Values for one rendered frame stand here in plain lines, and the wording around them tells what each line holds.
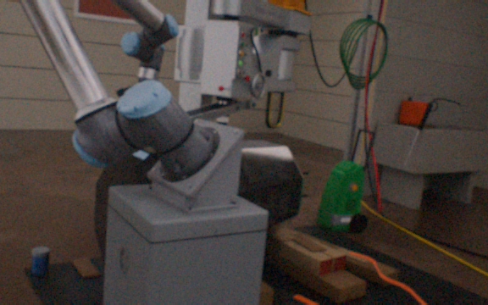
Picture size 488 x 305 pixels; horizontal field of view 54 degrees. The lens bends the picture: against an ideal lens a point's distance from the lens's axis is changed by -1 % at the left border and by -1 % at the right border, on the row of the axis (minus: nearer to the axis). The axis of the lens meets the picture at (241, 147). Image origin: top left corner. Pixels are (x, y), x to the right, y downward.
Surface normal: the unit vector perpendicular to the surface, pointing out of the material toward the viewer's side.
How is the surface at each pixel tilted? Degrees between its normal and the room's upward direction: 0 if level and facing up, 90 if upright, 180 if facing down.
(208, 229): 90
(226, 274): 90
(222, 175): 90
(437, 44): 90
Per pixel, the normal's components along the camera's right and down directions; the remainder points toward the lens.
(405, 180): -0.84, 0.00
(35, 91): 0.53, 0.18
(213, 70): -0.51, 0.09
